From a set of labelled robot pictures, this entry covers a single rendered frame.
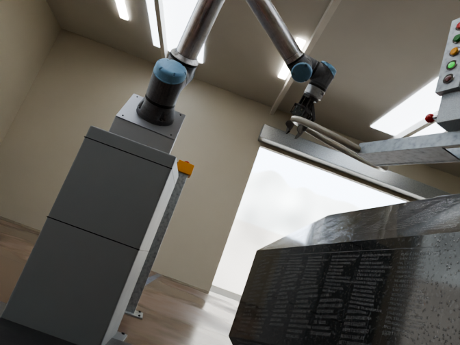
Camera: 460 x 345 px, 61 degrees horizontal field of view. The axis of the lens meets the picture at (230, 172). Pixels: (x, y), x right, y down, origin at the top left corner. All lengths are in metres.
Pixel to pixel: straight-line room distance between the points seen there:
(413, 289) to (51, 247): 1.37
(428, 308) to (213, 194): 7.25
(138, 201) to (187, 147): 6.41
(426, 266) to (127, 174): 1.26
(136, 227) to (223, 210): 6.22
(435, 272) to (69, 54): 8.78
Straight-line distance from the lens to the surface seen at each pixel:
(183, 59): 1.98
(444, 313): 0.73
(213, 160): 8.02
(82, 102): 8.65
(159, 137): 1.86
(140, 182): 1.71
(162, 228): 2.76
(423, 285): 0.77
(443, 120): 1.40
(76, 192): 1.75
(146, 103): 1.92
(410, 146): 1.49
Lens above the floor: 0.46
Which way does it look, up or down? 14 degrees up
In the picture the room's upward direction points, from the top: 20 degrees clockwise
